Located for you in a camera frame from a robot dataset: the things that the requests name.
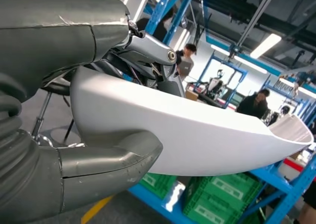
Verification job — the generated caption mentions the blue metal shelf rack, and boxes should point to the blue metal shelf rack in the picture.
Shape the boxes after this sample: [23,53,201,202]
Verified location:
[127,0,316,224]

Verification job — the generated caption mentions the chrome base stool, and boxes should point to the chrome base stool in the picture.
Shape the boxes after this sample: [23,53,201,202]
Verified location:
[30,90,87,149]

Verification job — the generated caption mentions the person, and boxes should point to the person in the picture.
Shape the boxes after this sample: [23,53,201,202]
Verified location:
[236,88,271,120]
[135,6,174,44]
[176,43,198,80]

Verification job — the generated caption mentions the green plastic crate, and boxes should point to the green plastic crate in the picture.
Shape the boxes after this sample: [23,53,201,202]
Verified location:
[191,173,263,217]
[182,183,262,224]
[139,173,177,201]

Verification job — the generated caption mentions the white humanoid robot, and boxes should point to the white humanoid robot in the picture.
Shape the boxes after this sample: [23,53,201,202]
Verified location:
[205,68,225,99]

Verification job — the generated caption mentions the ceiling strip light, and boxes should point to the ceiling strip light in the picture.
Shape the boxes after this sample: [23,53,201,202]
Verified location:
[210,44,268,75]
[250,33,283,60]

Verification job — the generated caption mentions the red barrier tape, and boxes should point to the red barrier tape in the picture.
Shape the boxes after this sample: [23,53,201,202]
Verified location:
[283,157,305,173]

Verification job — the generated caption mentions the blue gantry frame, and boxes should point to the blue gantry frame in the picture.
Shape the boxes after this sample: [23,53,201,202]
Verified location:
[194,51,248,109]

